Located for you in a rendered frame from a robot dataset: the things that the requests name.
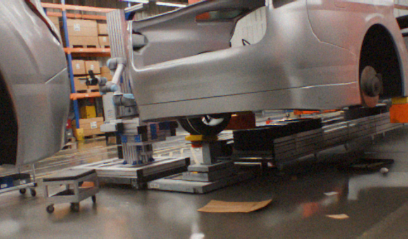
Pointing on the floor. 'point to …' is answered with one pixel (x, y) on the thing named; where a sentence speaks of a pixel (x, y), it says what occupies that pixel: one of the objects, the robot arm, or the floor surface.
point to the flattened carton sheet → (233, 206)
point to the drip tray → (366, 164)
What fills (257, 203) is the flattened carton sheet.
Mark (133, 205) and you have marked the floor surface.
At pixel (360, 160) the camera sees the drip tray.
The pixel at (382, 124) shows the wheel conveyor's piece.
